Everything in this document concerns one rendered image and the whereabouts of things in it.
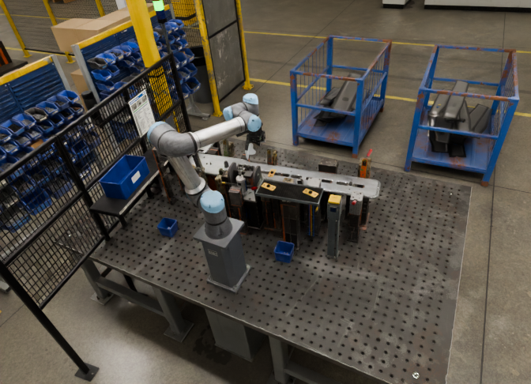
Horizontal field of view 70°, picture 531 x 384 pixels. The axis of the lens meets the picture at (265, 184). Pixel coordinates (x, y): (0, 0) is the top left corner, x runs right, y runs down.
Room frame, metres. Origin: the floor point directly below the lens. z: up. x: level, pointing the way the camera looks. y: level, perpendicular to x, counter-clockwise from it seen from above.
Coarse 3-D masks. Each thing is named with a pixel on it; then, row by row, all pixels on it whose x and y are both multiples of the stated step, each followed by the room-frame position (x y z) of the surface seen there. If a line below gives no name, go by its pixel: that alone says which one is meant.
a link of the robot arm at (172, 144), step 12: (228, 120) 1.57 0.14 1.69; (240, 120) 1.57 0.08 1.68; (252, 120) 1.57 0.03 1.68; (168, 132) 1.45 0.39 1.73; (204, 132) 1.47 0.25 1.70; (216, 132) 1.48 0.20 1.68; (228, 132) 1.51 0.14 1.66; (240, 132) 1.55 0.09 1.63; (168, 144) 1.39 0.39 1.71; (180, 144) 1.39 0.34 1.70; (192, 144) 1.40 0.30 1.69; (204, 144) 1.44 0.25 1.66; (180, 156) 1.40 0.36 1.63
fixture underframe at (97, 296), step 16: (80, 256) 1.91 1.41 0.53; (96, 272) 1.95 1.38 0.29; (96, 288) 1.90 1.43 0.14; (112, 288) 1.82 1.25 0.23; (128, 288) 1.80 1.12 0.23; (144, 304) 1.65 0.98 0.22; (160, 304) 1.53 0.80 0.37; (176, 304) 1.57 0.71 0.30; (176, 320) 1.52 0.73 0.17; (176, 336) 1.50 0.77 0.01; (272, 352) 1.10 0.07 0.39; (288, 352) 1.17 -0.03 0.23; (288, 368) 1.07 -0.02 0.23; (304, 368) 1.06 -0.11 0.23
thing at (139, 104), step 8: (144, 88) 2.61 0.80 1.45; (136, 96) 2.52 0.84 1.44; (144, 96) 2.59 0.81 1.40; (128, 104) 2.42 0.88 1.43; (136, 104) 2.49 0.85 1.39; (144, 104) 2.57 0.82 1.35; (136, 112) 2.47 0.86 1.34; (144, 112) 2.54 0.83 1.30; (152, 112) 2.62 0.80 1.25; (144, 120) 2.52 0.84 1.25; (152, 120) 2.59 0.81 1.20; (144, 128) 2.49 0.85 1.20
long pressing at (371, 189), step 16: (192, 160) 2.29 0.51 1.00; (208, 160) 2.27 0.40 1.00; (224, 160) 2.24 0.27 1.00; (240, 160) 2.22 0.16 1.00; (288, 176) 1.98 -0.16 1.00; (304, 176) 1.96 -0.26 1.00; (320, 176) 1.94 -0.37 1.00; (336, 176) 1.92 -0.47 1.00; (352, 176) 1.91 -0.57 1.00; (336, 192) 1.77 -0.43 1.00; (368, 192) 1.73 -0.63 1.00
